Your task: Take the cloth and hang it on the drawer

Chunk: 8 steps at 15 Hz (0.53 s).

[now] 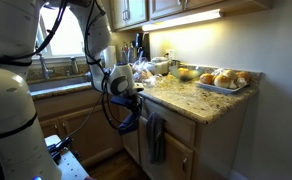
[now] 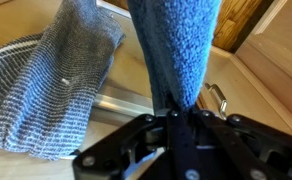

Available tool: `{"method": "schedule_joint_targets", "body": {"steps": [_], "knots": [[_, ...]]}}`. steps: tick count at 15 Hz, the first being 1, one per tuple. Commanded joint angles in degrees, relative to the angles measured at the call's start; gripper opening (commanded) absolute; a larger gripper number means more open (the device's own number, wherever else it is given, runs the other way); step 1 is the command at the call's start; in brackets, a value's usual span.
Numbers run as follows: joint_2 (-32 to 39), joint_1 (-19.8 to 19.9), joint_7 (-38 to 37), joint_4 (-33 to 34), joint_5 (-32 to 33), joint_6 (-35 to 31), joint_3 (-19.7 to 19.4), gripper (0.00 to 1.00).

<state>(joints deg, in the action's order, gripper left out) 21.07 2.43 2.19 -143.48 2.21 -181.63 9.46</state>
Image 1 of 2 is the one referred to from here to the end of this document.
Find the black table clamp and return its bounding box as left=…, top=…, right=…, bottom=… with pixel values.
left=47, top=135, right=75, bottom=165

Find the white wall outlet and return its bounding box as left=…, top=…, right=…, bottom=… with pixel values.
left=165, top=49, right=176, bottom=61

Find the chrome kitchen faucet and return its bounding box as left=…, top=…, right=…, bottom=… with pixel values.
left=37, top=53, right=55, bottom=81

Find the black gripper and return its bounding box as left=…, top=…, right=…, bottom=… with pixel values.
left=110, top=95, right=143, bottom=116

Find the grey hanging towel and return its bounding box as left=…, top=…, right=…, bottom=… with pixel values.
left=146, top=112, right=167, bottom=165

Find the white rectangular plate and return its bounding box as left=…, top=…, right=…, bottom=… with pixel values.
left=195, top=79, right=250, bottom=95

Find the wide wooden drawer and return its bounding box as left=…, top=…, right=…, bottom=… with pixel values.
left=139, top=98, right=197, bottom=148

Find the blue terry cloth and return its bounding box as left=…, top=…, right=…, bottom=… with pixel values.
left=117, top=111, right=142, bottom=136

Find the yellow orange fruit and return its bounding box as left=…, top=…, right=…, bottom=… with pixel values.
left=177, top=67, right=191, bottom=80

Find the wooden upper cabinet door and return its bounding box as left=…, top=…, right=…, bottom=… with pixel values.
left=149, top=0, right=187, bottom=20
left=109, top=0, right=149, bottom=30

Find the golden bread roll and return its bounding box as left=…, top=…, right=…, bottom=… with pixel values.
left=235, top=70, right=252, bottom=83
left=213, top=74, right=232, bottom=89
left=199, top=73, right=216, bottom=85
left=221, top=69, right=237, bottom=81

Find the utensil holder with utensils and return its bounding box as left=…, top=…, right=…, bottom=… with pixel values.
left=120, top=41, right=139, bottom=65

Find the white countertop appliance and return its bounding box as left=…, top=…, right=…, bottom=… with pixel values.
left=145, top=56, right=171, bottom=76

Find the chrome soap dispenser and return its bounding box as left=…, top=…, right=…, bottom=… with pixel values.
left=69, top=56, right=80, bottom=75

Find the kitchen window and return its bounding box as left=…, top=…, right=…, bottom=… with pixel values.
left=35, top=4, right=87, bottom=58

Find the under-cabinet light strip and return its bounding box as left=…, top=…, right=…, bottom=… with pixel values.
left=141, top=8, right=224, bottom=33

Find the steel kitchen sink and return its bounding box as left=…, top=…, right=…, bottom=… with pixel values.
left=27, top=75, right=94, bottom=93

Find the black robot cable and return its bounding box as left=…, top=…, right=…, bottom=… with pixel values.
left=65, top=93, right=120, bottom=139

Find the narrow wooden lower cabinet door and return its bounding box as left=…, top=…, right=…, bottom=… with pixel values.
left=121, top=129, right=141, bottom=164

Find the white perforated robot table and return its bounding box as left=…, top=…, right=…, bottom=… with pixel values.
left=44, top=134, right=91, bottom=180

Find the glass fruit bowl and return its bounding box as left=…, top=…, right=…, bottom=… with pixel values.
left=168, top=64, right=204, bottom=82

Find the wooden under-sink cabinet door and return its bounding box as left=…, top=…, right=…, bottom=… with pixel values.
left=55, top=103, right=124, bottom=165

